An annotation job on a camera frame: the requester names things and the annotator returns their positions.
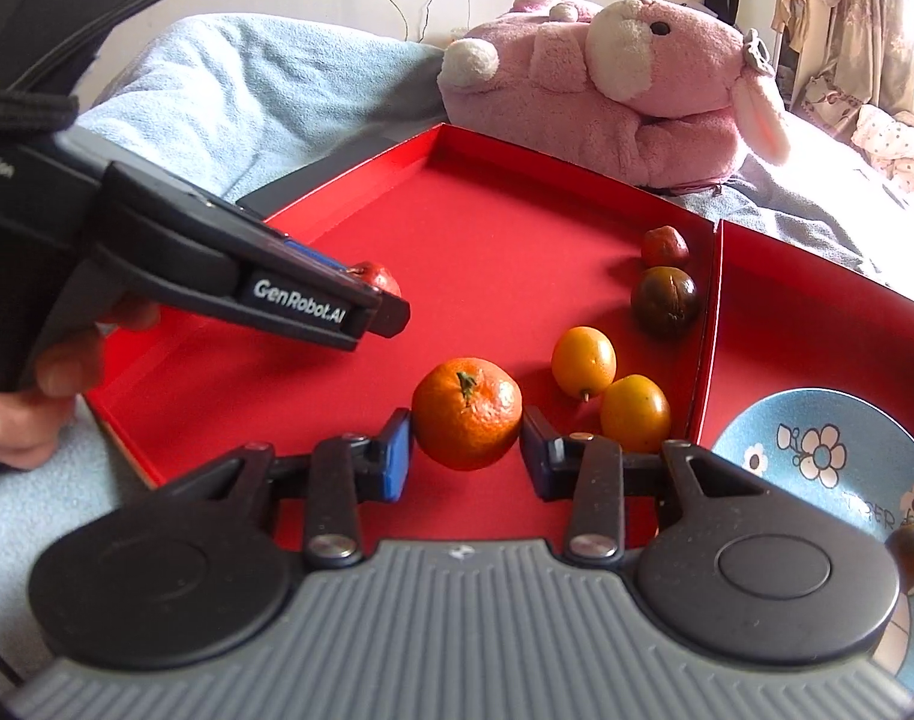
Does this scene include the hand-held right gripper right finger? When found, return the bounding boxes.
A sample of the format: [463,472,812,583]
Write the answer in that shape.
[520,405,778,564]

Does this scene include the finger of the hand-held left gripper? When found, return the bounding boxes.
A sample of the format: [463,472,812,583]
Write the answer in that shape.
[232,262,412,353]
[202,195,362,295]

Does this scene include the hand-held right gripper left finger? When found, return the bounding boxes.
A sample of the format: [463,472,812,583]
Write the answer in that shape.
[157,409,414,569]

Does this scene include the small red fruit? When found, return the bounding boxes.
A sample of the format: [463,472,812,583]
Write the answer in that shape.
[349,262,403,300]
[641,226,691,269]

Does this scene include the orange tangerine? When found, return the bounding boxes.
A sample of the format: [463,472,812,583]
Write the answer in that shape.
[412,356,525,472]

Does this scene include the red cardboard box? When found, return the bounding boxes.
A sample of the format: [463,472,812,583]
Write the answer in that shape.
[82,123,722,550]

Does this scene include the person's left hand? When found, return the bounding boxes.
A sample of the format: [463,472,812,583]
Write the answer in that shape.
[0,300,162,467]

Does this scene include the yellow-orange kumquat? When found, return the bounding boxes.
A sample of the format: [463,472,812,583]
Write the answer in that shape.
[600,374,672,455]
[550,325,618,401]

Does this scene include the light blue blanket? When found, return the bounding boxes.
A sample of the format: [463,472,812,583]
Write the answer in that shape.
[0,12,448,665]

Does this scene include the dark brown round fruit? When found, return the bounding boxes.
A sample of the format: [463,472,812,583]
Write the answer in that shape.
[883,523,914,594]
[631,265,700,335]

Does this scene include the blue flower-print plate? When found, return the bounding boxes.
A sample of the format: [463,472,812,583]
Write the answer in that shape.
[711,387,914,697]

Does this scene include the red cardboard box lid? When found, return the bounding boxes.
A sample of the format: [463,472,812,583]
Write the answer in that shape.
[695,220,914,466]

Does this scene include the pink plush rabbit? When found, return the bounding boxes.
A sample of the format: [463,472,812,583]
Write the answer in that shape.
[437,0,793,191]

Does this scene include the grey bed sheet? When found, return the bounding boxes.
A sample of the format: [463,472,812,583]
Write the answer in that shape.
[670,101,914,316]

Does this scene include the polka dot white cloth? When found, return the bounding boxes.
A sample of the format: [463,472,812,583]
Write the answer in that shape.
[853,103,914,197]

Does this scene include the hanging beige floral clothes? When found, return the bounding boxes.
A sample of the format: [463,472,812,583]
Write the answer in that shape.
[770,0,912,117]

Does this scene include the thin charger cable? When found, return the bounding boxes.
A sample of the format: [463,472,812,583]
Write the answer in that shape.
[380,0,437,44]

